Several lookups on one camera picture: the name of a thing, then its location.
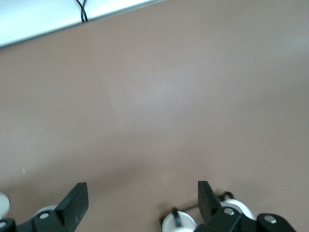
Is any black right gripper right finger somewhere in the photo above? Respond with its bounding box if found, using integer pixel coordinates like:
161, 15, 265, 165
195, 180, 295, 232

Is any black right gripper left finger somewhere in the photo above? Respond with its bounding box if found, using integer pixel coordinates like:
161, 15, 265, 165
0, 182, 89, 232

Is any white ceramic mug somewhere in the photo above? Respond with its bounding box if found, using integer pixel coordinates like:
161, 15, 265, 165
218, 199, 257, 221
161, 209, 197, 232

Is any white round object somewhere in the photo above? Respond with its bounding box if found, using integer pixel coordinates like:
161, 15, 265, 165
0, 191, 11, 216

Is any brown table cover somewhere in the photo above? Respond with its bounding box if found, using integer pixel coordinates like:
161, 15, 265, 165
0, 0, 309, 232

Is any black wire mug rack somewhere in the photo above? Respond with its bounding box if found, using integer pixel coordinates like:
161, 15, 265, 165
169, 191, 234, 227

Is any thin black cable pair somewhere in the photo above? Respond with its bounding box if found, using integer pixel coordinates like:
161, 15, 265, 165
75, 0, 89, 23

